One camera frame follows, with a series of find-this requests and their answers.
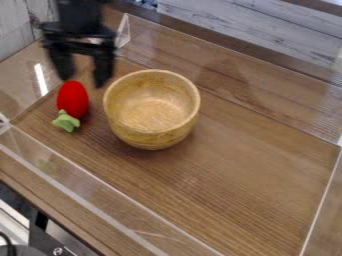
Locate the red felt strawberry toy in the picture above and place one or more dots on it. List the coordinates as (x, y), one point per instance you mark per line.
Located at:
(73, 104)

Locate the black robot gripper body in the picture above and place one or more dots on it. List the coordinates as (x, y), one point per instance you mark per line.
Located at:
(79, 26)

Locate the light wooden bowl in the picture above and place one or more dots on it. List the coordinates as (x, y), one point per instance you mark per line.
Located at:
(152, 107)

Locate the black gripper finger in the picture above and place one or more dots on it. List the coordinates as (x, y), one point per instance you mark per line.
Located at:
(104, 62)
(63, 62)

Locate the clear acrylic tray enclosure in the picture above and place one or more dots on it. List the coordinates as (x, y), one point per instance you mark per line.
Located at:
(208, 155)

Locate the black table leg bracket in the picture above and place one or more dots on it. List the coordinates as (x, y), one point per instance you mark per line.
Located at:
(41, 240)

